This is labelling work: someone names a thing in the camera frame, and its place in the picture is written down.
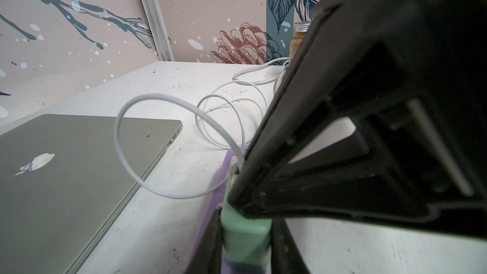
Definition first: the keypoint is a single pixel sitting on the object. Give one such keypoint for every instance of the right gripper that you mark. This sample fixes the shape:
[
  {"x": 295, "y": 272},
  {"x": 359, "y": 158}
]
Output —
[{"x": 380, "y": 119}]

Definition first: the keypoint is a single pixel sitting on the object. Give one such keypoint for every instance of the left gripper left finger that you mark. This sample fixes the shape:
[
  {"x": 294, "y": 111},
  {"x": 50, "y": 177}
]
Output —
[{"x": 208, "y": 254}]

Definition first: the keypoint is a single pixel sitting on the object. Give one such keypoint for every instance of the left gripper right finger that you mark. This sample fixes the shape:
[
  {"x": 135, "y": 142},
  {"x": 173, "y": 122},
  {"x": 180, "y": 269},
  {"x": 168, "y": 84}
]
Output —
[{"x": 285, "y": 256}]

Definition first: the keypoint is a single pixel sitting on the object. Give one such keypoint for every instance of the green charger plug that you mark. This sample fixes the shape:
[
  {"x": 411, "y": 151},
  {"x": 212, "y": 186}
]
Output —
[{"x": 246, "y": 242}]

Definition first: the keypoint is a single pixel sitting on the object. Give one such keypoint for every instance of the silver laptop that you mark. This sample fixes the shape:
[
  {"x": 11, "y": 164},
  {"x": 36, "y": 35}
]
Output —
[{"x": 62, "y": 187}]

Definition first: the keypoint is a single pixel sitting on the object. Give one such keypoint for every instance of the brown jar silver lid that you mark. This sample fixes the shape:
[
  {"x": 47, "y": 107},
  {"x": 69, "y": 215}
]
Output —
[{"x": 299, "y": 31}]

